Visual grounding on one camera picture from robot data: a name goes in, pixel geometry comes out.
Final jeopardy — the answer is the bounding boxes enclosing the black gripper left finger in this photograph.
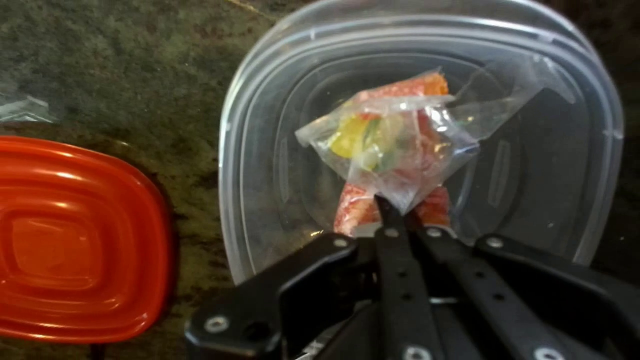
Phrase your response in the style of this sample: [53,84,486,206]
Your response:
[181,195,446,360]

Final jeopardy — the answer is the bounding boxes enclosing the red plastic container lid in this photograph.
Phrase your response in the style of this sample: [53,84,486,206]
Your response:
[0,133,176,345]

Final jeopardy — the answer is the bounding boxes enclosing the clear plastic food container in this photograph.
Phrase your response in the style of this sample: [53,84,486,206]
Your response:
[218,0,626,285]

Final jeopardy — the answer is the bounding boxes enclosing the clear bag of candies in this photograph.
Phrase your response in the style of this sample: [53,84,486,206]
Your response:
[293,65,536,238]

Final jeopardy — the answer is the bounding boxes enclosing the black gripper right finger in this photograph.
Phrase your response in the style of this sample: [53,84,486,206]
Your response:
[406,216,640,360]

